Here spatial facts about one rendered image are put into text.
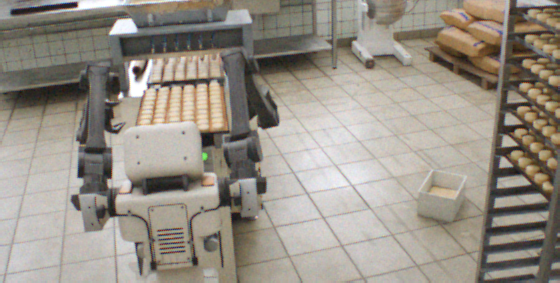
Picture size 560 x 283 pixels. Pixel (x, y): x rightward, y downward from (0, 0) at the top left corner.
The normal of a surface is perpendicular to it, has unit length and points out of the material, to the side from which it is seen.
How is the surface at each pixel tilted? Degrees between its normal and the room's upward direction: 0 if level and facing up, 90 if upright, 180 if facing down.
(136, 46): 90
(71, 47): 90
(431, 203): 90
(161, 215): 82
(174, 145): 47
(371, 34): 90
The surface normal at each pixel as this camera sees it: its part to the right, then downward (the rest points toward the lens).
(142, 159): 0.05, -0.34
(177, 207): 0.11, 0.25
